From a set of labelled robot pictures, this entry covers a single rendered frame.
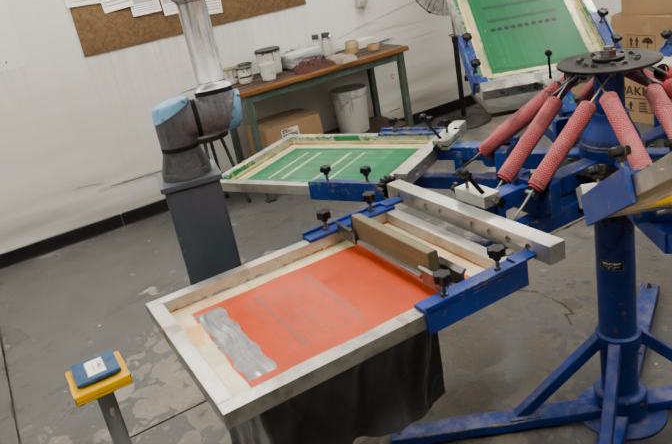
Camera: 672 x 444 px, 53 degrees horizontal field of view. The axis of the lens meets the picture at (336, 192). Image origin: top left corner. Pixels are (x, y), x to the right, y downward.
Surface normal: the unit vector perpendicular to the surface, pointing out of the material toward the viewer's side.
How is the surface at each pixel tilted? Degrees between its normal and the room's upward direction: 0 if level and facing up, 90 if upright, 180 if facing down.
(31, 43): 90
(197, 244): 90
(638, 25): 89
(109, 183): 90
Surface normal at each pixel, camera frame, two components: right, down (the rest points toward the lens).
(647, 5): -0.78, 0.37
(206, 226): 0.31, 0.29
